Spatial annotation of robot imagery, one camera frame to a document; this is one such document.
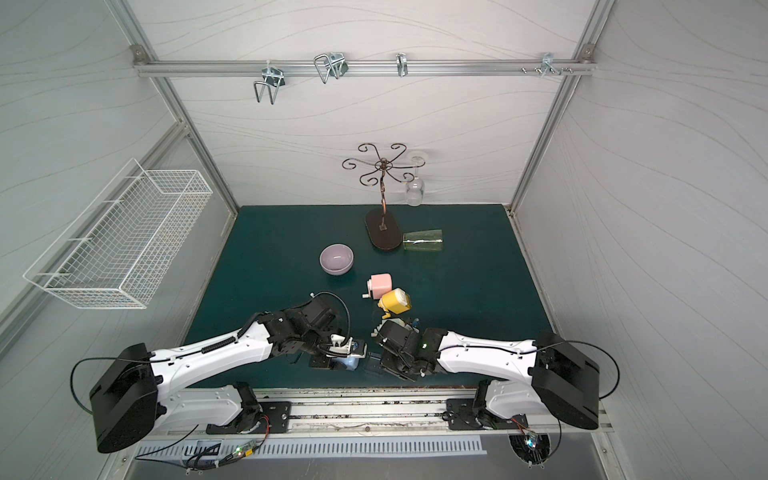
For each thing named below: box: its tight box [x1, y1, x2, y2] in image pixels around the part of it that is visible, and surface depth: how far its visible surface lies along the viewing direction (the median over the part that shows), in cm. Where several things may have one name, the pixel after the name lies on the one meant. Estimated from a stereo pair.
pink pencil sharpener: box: [362, 273, 393, 300], surface depth 92 cm
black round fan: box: [508, 433, 552, 469], surface depth 73 cm
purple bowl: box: [319, 243, 354, 276], surface depth 102 cm
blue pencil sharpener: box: [332, 356, 360, 371], surface depth 76 cm
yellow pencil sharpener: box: [378, 288, 412, 319], surface depth 90 cm
